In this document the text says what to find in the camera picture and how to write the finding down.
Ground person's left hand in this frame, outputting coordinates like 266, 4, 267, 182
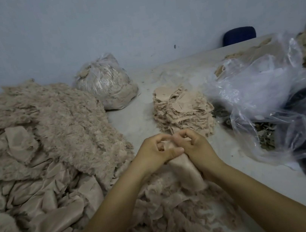
125, 130, 189, 180

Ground large pile beige fabric scraps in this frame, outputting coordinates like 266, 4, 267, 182
0, 66, 147, 232

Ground large clear plastic bag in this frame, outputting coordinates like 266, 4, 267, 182
197, 29, 306, 200

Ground person's right hand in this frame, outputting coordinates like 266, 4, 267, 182
170, 123, 227, 181

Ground person's right forearm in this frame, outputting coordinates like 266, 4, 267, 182
206, 149, 306, 232

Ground person's left forearm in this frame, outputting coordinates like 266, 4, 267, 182
42, 164, 158, 232

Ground clear bag of beige scraps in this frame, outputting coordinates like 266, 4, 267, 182
70, 50, 142, 116

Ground beige scrap strips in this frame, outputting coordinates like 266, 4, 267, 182
111, 159, 248, 232

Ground blue chair back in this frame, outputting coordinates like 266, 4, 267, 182
220, 25, 258, 47

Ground stack of sorted beige pieces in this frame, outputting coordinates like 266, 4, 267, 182
149, 83, 193, 135

